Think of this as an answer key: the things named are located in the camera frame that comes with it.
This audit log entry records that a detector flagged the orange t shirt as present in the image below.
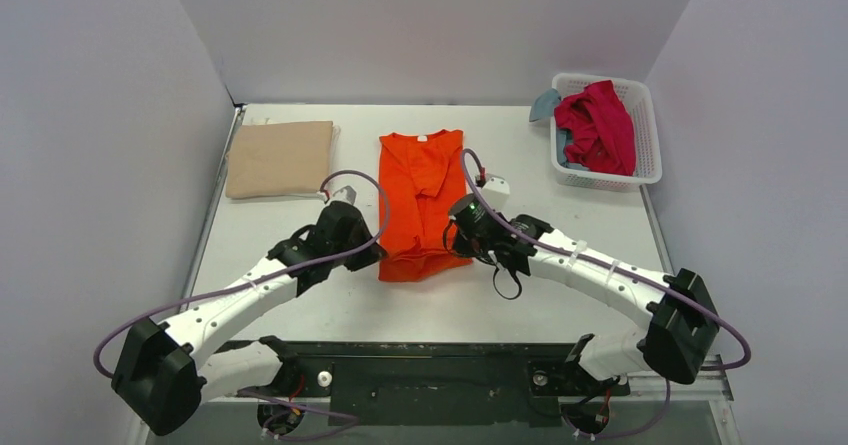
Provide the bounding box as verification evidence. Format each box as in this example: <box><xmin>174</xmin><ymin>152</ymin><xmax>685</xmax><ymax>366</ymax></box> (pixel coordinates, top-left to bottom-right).
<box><xmin>378</xmin><ymin>130</ymin><xmax>471</xmax><ymax>283</ymax></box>

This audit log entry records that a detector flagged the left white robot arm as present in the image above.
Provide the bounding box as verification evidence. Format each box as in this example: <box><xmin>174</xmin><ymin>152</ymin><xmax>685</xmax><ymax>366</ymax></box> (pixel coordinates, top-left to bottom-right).
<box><xmin>111</xmin><ymin>200</ymin><xmax>386</xmax><ymax>436</ymax></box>

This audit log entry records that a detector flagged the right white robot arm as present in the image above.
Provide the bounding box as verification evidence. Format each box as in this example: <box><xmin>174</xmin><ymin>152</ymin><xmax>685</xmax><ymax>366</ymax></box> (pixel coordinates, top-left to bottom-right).
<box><xmin>448</xmin><ymin>194</ymin><xmax>718</xmax><ymax>394</ymax></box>

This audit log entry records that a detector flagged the folded beige t shirt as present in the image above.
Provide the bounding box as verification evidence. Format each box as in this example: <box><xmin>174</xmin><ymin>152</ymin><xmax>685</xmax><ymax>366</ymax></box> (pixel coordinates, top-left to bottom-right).
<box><xmin>224</xmin><ymin>121</ymin><xmax>335</xmax><ymax>200</ymax></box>

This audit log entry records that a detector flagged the teal blue t shirt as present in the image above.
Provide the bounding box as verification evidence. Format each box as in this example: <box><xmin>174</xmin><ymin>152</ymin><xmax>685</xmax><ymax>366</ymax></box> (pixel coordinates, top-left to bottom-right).
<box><xmin>528</xmin><ymin>88</ymin><xmax>562</xmax><ymax>122</ymax></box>

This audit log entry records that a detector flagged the crimson red t shirt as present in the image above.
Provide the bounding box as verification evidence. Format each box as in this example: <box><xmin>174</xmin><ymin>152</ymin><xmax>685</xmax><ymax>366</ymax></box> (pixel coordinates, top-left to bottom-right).
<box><xmin>554</xmin><ymin>80</ymin><xmax>637</xmax><ymax>176</ymax></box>

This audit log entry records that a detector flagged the white plastic laundry basket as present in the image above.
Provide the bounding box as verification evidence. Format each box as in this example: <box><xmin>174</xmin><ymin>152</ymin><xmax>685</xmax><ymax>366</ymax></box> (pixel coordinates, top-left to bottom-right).
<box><xmin>549</xmin><ymin>72</ymin><xmax>662</xmax><ymax>192</ymax></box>

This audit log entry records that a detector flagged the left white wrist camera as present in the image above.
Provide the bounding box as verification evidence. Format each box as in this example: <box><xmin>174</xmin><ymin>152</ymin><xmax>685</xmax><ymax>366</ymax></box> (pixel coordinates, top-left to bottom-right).
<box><xmin>317</xmin><ymin>185</ymin><xmax>357</xmax><ymax>205</ymax></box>

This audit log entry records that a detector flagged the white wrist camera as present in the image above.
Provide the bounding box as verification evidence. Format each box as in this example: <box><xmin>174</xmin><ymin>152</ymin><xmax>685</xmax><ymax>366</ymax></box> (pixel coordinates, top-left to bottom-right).
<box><xmin>476</xmin><ymin>175</ymin><xmax>511</xmax><ymax>211</ymax></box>
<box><xmin>317</xmin><ymin>185</ymin><xmax>357</xmax><ymax>205</ymax></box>

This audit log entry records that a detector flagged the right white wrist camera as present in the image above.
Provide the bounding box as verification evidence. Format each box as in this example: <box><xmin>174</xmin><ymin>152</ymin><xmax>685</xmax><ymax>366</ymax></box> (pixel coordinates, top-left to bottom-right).
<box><xmin>476</xmin><ymin>175</ymin><xmax>511</xmax><ymax>211</ymax></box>

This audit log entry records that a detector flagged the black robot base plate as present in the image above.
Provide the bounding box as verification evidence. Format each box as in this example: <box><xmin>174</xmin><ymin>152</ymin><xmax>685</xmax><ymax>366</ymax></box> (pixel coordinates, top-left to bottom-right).
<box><xmin>257</xmin><ymin>336</ymin><xmax>665</xmax><ymax>437</ymax></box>

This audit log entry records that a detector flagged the aluminium rail frame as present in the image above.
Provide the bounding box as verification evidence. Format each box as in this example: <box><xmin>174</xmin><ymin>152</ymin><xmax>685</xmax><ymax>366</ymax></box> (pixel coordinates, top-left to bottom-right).
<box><xmin>556</xmin><ymin>355</ymin><xmax>735</xmax><ymax>405</ymax></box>

